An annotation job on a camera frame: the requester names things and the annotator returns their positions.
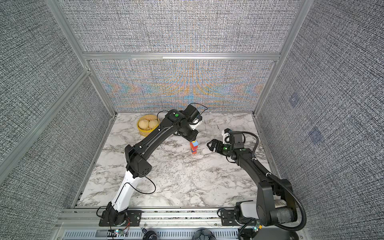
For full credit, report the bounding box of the aluminium front rail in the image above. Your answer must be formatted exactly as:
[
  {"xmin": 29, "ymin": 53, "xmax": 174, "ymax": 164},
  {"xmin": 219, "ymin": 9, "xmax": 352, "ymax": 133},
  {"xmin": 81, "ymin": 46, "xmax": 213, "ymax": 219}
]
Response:
[{"xmin": 55, "ymin": 207, "xmax": 305, "ymax": 231}]

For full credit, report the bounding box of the yellow bamboo steamer basket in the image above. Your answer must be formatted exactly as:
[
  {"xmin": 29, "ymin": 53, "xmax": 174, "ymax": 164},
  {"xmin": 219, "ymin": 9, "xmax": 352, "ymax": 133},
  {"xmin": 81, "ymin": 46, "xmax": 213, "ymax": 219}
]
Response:
[{"xmin": 137, "ymin": 115, "xmax": 160, "ymax": 137}]

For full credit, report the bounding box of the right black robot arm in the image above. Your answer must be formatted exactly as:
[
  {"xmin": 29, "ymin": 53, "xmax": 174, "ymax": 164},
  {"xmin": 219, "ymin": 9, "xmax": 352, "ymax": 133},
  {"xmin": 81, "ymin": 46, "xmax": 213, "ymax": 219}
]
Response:
[{"xmin": 207, "ymin": 129, "xmax": 307, "ymax": 231}]

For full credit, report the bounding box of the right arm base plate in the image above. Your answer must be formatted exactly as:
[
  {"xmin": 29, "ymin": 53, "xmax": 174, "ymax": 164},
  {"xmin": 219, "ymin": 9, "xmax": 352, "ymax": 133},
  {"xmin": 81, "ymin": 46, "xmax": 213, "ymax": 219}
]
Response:
[{"xmin": 218, "ymin": 209, "xmax": 242, "ymax": 227}]

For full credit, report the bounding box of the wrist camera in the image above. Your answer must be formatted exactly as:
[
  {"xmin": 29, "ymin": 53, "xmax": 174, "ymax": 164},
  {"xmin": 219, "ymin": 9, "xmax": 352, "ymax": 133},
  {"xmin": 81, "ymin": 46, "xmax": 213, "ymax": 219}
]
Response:
[
  {"xmin": 190, "ymin": 118, "xmax": 202, "ymax": 130},
  {"xmin": 222, "ymin": 128, "xmax": 232, "ymax": 144}
]

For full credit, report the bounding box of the red rectangular block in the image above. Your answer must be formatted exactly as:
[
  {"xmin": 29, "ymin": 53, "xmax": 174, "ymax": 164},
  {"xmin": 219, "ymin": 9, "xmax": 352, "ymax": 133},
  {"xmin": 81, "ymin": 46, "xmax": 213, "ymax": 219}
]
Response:
[{"xmin": 190, "ymin": 145, "xmax": 198, "ymax": 151}]

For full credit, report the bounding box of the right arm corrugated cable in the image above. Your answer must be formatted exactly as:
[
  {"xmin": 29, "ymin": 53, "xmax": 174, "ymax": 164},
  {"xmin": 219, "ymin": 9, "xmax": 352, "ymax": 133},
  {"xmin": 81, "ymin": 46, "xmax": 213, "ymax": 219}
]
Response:
[{"xmin": 236, "ymin": 131, "xmax": 307, "ymax": 232}]

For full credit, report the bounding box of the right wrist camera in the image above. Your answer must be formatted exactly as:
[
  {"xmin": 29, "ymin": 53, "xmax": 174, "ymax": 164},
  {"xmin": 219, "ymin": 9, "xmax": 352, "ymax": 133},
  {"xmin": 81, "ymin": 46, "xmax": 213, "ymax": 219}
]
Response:
[{"xmin": 222, "ymin": 128, "xmax": 232, "ymax": 144}]

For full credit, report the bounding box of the cream bun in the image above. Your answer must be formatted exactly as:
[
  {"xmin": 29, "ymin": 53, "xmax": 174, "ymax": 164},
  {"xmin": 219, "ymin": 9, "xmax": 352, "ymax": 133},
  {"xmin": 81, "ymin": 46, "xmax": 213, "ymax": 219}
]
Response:
[
  {"xmin": 138, "ymin": 119, "xmax": 149, "ymax": 131},
  {"xmin": 149, "ymin": 119, "xmax": 159, "ymax": 130}
]

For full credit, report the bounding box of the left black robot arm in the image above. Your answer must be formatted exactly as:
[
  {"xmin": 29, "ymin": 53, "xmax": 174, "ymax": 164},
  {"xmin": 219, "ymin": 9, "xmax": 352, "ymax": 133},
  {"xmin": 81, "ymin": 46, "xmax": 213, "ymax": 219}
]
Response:
[{"xmin": 99, "ymin": 104, "xmax": 202, "ymax": 227}]

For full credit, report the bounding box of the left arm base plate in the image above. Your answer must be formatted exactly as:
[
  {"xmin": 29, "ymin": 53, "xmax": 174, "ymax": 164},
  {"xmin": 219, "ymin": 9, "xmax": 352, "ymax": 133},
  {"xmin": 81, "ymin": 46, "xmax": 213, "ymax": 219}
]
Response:
[{"xmin": 99, "ymin": 210, "xmax": 143, "ymax": 227}]

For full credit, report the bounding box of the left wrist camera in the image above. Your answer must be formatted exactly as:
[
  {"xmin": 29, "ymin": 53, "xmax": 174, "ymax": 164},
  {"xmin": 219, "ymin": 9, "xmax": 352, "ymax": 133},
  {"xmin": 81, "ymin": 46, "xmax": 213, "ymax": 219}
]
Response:
[{"xmin": 190, "ymin": 118, "xmax": 202, "ymax": 130}]

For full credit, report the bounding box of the right cream bun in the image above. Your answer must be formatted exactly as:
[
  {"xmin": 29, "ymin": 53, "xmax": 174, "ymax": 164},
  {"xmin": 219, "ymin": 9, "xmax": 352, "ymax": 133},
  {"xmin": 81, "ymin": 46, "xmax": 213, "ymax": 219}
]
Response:
[{"xmin": 149, "ymin": 119, "xmax": 159, "ymax": 130}]

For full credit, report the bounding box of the left cream bun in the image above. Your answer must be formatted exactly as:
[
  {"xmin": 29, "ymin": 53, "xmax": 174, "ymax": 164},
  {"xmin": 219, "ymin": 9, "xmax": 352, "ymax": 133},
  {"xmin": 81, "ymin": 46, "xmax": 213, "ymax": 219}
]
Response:
[{"xmin": 138, "ymin": 119, "xmax": 149, "ymax": 131}]

